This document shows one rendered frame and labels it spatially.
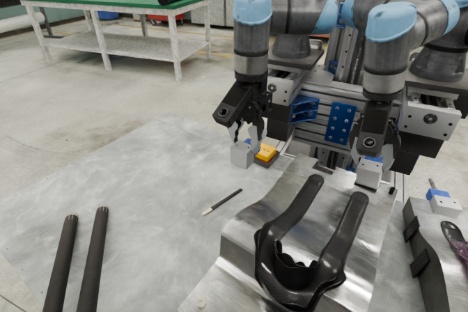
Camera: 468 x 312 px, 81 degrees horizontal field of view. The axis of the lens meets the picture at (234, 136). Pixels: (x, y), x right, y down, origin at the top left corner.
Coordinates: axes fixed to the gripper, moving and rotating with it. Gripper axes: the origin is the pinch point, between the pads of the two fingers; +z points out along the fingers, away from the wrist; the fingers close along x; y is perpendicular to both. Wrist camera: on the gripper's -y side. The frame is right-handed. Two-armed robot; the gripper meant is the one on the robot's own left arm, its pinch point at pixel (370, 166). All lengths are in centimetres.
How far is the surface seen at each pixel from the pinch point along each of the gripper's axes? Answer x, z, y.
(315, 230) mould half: 5.1, 1.1, -21.8
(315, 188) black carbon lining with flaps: 10.2, 3.7, -8.7
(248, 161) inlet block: 26.1, -3.5, -13.0
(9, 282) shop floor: 143, 65, -76
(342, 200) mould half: 3.5, 4.1, -9.5
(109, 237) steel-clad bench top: 47, 2, -45
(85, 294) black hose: 31, -7, -55
